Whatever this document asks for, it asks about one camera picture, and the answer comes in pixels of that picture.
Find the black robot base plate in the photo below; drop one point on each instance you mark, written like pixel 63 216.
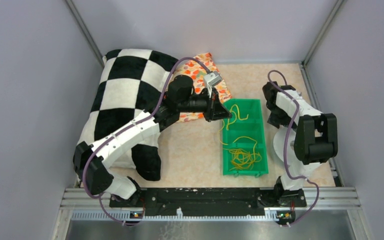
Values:
pixel 211 202

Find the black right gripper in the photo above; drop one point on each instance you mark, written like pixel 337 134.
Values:
pixel 275 121

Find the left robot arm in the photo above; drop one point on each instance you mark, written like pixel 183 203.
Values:
pixel 92 161

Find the black white checkered pillow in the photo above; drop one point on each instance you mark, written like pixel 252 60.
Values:
pixel 131 81

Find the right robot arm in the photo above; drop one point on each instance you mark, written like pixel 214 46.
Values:
pixel 305 139

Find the aluminium frame rail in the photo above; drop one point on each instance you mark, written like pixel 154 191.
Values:
pixel 77 204

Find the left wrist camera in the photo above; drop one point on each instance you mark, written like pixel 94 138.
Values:
pixel 211 80

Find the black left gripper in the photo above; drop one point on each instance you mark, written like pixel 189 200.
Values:
pixel 215 110

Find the white perforated cable spool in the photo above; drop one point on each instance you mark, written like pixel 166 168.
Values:
pixel 279 143

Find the green plastic compartment bin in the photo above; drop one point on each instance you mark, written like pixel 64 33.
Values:
pixel 242 139

